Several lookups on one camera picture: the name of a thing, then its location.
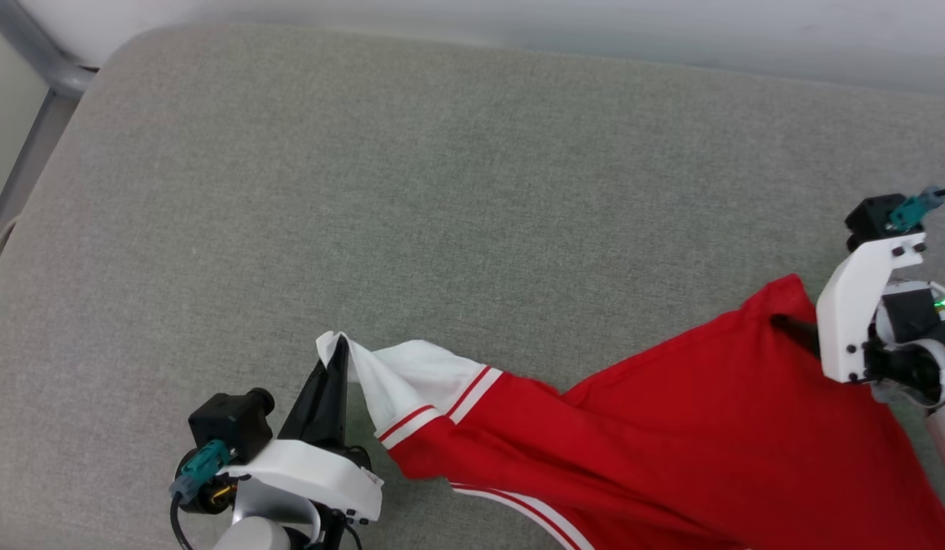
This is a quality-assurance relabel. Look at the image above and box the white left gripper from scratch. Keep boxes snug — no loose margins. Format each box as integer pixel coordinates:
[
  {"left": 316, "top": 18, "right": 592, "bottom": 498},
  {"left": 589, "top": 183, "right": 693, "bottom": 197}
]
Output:
[{"left": 234, "top": 335, "right": 385, "bottom": 525}]

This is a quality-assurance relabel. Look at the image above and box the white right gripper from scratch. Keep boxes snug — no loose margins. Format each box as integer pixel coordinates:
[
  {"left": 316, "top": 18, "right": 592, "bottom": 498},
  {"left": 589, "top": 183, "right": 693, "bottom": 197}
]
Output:
[{"left": 770, "top": 232, "right": 928, "bottom": 383}]

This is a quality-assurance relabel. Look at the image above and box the red garment with white sleeves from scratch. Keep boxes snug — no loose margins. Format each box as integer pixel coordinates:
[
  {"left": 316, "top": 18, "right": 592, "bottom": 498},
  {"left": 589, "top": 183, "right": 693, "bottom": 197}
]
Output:
[{"left": 316, "top": 273, "right": 945, "bottom": 550}]

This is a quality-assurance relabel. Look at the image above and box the teal left camera connector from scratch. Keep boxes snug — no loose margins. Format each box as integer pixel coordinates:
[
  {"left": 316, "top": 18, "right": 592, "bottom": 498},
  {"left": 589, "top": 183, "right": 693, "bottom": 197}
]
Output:
[{"left": 169, "top": 440, "right": 237, "bottom": 506}]

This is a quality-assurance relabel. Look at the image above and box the teal camera connector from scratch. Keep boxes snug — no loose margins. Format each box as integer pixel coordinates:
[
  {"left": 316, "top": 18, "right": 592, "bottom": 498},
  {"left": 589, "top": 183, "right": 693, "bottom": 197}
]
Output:
[
  {"left": 169, "top": 440, "right": 237, "bottom": 506},
  {"left": 888, "top": 185, "right": 945, "bottom": 233}
]

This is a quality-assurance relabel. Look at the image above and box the teal right camera connector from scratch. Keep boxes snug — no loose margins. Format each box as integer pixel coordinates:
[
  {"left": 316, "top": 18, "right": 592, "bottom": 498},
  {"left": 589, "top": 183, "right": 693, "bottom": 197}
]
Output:
[{"left": 888, "top": 185, "right": 945, "bottom": 233}]

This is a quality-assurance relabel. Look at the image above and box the grey metal tube frame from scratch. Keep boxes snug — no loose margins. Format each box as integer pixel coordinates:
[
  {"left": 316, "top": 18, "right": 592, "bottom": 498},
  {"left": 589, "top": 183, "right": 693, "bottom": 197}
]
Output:
[{"left": 0, "top": 0, "right": 100, "bottom": 290}]

